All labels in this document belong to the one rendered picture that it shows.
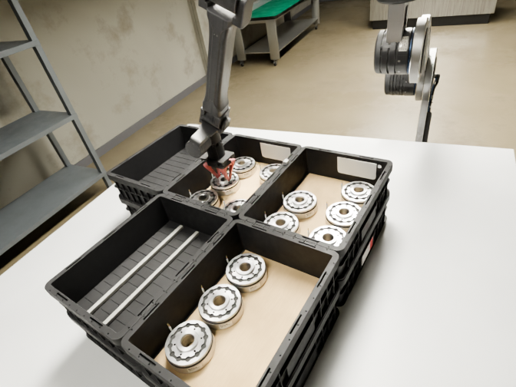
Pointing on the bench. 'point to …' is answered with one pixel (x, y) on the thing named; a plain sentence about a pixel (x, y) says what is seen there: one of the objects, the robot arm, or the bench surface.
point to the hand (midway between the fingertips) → (223, 176)
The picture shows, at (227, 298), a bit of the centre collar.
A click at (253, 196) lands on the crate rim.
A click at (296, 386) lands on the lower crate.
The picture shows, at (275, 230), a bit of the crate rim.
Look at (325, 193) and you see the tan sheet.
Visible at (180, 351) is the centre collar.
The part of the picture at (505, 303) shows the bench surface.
